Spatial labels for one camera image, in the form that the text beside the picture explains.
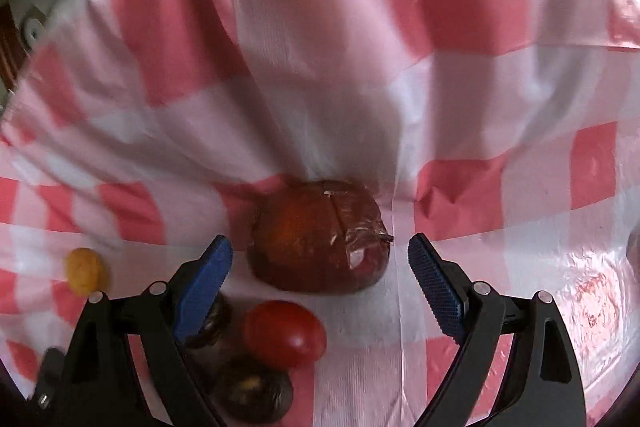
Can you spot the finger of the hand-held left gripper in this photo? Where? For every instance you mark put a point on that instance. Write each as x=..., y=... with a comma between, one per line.
x=50, y=372

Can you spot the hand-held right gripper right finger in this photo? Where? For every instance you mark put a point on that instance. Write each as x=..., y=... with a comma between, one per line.
x=437, y=287

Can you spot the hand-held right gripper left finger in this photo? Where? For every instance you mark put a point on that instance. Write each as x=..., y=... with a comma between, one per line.
x=202, y=287

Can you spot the dark round fruit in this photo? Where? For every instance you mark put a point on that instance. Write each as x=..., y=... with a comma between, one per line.
x=255, y=394
x=215, y=319

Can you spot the red tomato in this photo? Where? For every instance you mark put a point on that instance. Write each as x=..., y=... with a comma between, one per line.
x=285, y=334

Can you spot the small tangerine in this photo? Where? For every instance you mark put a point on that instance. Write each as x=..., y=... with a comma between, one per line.
x=82, y=269

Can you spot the wrinkled dark red apple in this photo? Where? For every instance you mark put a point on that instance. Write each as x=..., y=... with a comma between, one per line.
x=310, y=237

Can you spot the red white checked tablecloth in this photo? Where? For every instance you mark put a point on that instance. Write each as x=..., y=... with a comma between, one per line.
x=320, y=57

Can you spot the wooden glass door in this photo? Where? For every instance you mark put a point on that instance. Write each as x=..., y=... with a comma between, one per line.
x=9, y=47

